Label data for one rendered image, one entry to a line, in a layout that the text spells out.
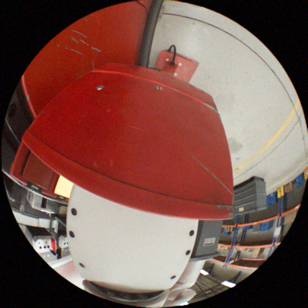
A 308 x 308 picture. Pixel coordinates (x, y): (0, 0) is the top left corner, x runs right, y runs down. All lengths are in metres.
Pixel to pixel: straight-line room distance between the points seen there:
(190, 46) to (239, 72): 0.39
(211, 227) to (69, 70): 0.64
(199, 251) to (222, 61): 1.05
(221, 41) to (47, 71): 0.85
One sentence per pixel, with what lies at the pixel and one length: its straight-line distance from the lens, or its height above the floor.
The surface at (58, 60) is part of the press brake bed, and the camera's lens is 0.23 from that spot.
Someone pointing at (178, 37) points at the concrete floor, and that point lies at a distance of 0.82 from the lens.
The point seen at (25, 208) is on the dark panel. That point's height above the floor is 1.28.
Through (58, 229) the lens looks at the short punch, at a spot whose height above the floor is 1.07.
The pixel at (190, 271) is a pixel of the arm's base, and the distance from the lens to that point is 0.59.
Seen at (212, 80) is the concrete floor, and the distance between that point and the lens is 0.87.
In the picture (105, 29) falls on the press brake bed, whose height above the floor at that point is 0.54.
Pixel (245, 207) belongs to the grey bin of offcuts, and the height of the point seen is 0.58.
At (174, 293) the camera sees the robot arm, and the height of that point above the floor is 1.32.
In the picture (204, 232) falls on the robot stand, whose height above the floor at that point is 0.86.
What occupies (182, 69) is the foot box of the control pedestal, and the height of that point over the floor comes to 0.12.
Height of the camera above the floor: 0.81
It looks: 32 degrees down
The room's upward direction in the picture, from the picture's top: 165 degrees counter-clockwise
